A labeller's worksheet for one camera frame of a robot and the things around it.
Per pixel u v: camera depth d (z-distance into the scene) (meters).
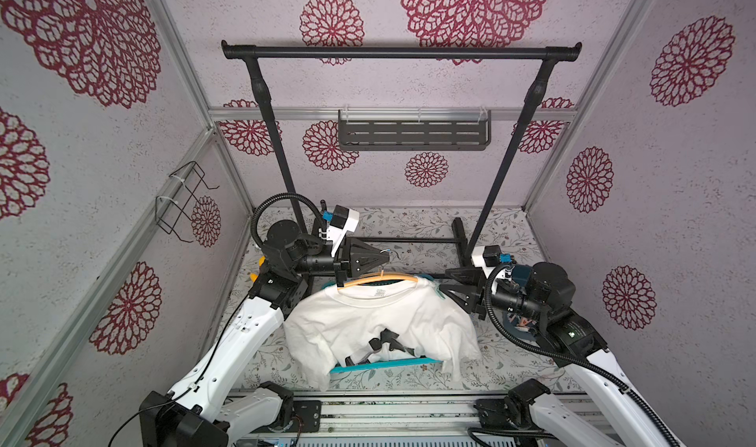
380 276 0.60
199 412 0.38
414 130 0.95
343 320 0.65
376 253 0.56
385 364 0.73
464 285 0.63
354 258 0.54
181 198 0.79
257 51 0.54
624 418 0.42
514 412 0.65
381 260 0.57
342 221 0.50
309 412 0.75
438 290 0.61
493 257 0.51
